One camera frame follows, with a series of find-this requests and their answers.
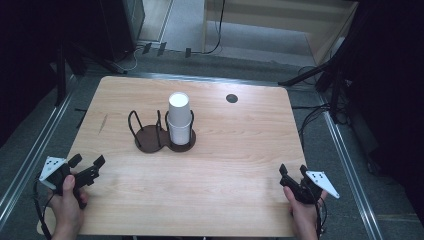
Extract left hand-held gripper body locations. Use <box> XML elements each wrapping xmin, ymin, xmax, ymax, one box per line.
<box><xmin>39</xmin><ymin>156</ymin><xmax>101</xmax><ymax>210</ymax></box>

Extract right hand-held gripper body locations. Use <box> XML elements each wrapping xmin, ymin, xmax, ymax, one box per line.
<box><xmin>279</xmin><ymin>170</ymin><xmax>341</xmax><ymax>205</ymax></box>

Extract dark brown wire cup holder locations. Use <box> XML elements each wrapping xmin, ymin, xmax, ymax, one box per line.
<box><xmin>127</xmin><ymin>109</ymin><xmax>198</xmax><ymax>154</ymax></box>

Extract white paper cup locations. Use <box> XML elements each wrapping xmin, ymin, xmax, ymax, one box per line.
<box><xmin>167</xmin><ymin>92</ymin><xmax>194</xmax><ymax>130</ymax></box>
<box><xmin>167</xmin><ymin>120</ymin><xmax>194</xmax><ymax>146</ymax></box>

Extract person's right hand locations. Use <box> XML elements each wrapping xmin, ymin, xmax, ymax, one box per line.
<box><xmin>283</xmin><ymin>185</ymin><xmax>329</xmax><ymax>240</ymax></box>

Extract person's left hand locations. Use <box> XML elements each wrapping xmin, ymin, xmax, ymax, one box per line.
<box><xmin>45</xmin><ymin>174</ymin><xmax>90</xmax><ymax>240</ymax></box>

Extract black stand leg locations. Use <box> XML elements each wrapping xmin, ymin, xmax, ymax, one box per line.
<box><xmin>277</xmin><ymin>49</ymin><xmax>354</xmax><ymax>88</ymax></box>

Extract black tripod leg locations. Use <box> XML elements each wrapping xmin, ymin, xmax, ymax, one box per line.
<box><xmin>68</xmin><ymin>41</ymin><xmax>129</xmax><ymax>75</ymax></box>

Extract dark cabinet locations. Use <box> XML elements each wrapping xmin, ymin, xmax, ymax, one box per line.
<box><xmin>98</xmin><ymin>0</ymin><xmax>146</xmax><ymax>63</ymax></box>

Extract light wooden shelf unit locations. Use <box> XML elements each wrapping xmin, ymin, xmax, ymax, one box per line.
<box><xmin>201</xmin><ymin>0</ymin><xmax>360</xmax><ymax>67</ymax></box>

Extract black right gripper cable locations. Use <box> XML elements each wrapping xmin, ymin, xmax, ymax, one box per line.
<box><xmin>313</xmin><ymin>196</ymin><xmax>329</xmax><ymax>240</ymax></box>

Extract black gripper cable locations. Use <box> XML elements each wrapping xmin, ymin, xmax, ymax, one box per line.
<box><xmin>313</xmin><ymin>196</ymin><xmax>329</xmax><ymax>240</ymax></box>
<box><xmin>32</xmin><ymin>175</ymin><xmax>56</xmax><ymax>240</ymax></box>

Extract metal floor rail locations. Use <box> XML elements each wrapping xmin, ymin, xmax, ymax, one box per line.
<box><xmin>318</xmin><ymin>93</ymin><xmax>384</xmax><ymax>240</ymax></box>
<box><xmin>131</xmin><ymin>72</ymin><xmax>284</xmax><ymax>87</ymax></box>
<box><xmin>0</xmin><ymin>74</ymin><xmax>78</xmax><ymax>223</ymax></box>

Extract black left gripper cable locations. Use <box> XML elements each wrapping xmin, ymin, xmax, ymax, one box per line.
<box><xmin>32</xmin><ymin>175</ymin><xmax>56</xmax><ymax>240</ymax></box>

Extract black floor cables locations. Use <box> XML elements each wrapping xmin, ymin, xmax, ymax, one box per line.
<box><xmin>291</xmin><ymin>102</ymin><xmax>334</xmax><ymax>143</ymax></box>

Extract black upright stand post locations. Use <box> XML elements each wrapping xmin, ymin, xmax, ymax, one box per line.
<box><xmin>329</xmin><ymin>64</ymin><xmax>346</xmax><ymax>125</ymax></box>

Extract white floor cable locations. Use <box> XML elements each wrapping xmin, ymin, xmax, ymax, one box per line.
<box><xmin>125</xmin><ymin>45</ymin><xmax>148</xmax><ymax>73</ymax></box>

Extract black hanging cable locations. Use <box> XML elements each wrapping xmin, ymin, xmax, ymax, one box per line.
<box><xmin>198</xmin><ymin>0</ymin><xmax>227</xmax><ymax>56</ymax></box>

